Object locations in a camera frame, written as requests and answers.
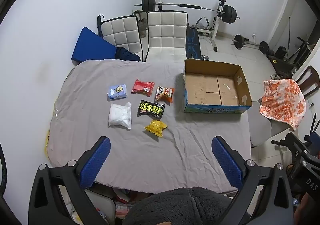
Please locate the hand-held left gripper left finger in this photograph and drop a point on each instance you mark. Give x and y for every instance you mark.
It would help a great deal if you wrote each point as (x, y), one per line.
(96, 162)

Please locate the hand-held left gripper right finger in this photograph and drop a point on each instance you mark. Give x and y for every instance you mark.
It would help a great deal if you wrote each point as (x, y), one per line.
(227, 162)

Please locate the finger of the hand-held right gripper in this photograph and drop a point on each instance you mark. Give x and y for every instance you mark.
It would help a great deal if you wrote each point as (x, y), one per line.
(312, 137)
(296, 143)

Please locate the white soft packet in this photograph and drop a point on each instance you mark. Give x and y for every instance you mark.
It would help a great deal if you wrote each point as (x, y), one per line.
(120, 115)

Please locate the yellow snack packet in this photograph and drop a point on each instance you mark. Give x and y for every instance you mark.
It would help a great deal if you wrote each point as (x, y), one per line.
(155, 128)

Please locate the blue tissue pack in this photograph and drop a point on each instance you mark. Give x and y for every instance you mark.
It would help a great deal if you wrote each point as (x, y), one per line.
(117, 92)

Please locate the cardboard box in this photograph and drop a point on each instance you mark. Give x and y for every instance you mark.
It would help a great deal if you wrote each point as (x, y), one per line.
(212, 90)

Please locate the black wipes packet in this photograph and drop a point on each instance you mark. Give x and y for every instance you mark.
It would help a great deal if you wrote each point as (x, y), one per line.
(150, 109)

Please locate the red snack packet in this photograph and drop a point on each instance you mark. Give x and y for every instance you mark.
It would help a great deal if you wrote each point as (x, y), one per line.
(142, 86)

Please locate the orange panda snack packet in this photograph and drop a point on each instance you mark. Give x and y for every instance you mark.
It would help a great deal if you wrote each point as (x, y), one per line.
(165, 93)

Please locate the grey chair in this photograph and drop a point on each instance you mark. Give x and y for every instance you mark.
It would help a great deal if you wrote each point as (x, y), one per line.
(262, 125)

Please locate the orange patterned towel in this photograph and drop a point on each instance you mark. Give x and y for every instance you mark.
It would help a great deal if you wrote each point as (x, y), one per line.
(282, 100)

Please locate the grey table cloth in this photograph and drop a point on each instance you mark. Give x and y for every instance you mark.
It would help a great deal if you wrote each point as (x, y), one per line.
(150, 165)

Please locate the person's grey fleece clothing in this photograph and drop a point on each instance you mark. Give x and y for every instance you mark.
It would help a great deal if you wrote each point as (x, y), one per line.
(185, 205)

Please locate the brown wooden chair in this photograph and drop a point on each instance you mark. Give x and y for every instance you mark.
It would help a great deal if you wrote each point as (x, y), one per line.
(310, 74)

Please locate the dark floor mat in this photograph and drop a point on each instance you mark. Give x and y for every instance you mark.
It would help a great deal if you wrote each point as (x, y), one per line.
(285, 67)

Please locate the black dumbbell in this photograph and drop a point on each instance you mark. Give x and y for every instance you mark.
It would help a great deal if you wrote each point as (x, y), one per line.
(270, 52)

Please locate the black leaning rod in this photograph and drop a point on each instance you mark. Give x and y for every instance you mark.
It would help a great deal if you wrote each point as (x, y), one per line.
(289, 37)

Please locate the chrome dumbbell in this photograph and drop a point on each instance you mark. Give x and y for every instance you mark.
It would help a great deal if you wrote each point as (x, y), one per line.
(205, 57)

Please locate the dark blue cloth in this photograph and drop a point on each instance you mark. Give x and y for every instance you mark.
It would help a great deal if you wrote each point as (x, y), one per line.
(127, 55)

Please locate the blue foam mat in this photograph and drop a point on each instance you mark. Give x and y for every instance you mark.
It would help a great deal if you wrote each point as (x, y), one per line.
(92, 47)

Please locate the short barbell with black plates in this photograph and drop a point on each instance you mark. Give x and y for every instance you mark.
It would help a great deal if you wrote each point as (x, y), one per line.
(238, 41)

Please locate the black blue weight bench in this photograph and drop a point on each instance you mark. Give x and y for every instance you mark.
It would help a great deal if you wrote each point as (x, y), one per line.
(192, 44)

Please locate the white padded chair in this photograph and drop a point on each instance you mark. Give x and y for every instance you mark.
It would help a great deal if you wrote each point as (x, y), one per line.
(166, 32)
(122, 32)

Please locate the barbell on rack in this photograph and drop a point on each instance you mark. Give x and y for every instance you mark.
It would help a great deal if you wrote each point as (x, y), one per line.
(217, 27)

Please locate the dirty paint bucket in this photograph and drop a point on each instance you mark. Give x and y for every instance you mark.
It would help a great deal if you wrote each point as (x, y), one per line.
(137, 14)

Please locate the long barbell with black plates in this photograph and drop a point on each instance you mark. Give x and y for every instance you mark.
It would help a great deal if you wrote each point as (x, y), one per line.
(170, 4)

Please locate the black exercise frame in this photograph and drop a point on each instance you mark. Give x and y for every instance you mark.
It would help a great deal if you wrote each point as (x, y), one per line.
(305, 42)

